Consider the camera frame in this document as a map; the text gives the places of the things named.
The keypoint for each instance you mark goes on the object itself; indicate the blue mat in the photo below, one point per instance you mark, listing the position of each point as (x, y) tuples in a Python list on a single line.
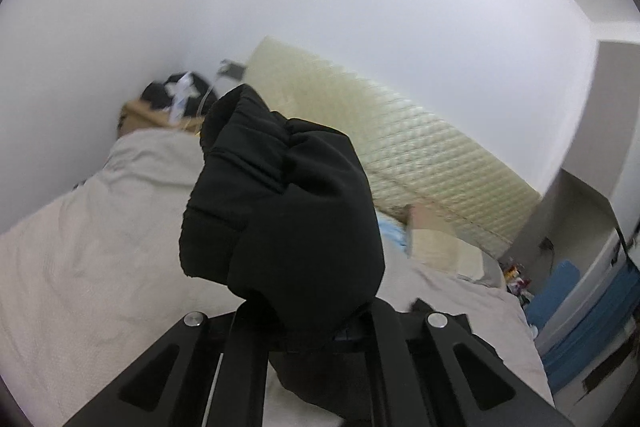
[(552, 294)]

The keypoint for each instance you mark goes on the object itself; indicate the grey wall charger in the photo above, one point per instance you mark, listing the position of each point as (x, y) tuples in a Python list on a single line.
[(231, 69)]

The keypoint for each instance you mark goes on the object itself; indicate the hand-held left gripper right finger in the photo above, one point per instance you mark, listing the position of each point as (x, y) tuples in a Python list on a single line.
[(395, 352)]

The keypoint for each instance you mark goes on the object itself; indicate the beige pillow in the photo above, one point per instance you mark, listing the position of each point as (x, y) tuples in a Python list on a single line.
[(445, 242)]

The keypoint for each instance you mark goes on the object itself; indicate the clutter of small colourful bottles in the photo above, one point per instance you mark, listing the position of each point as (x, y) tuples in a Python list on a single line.
[(517, 279)]

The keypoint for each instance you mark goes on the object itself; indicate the black garment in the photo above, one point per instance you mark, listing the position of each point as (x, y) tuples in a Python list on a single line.
[(285, 212)]

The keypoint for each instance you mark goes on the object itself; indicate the beige bed blanket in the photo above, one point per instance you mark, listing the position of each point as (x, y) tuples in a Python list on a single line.
[(100, 247)]

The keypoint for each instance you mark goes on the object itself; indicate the cream quilted headboard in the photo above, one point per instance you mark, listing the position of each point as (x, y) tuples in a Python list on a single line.
[(400, 147)]

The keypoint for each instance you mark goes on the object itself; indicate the light blue cloth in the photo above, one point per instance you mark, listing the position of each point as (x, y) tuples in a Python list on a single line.
[(392, 234)]

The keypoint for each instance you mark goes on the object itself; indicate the brown cardboard box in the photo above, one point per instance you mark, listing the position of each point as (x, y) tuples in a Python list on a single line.
[(150, 114)]

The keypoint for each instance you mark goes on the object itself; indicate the black and white bag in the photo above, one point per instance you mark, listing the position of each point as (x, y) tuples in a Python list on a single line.
[(177, 93)]

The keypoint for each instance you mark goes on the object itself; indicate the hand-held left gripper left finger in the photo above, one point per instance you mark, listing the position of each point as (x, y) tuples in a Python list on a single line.
[(240, 357)]

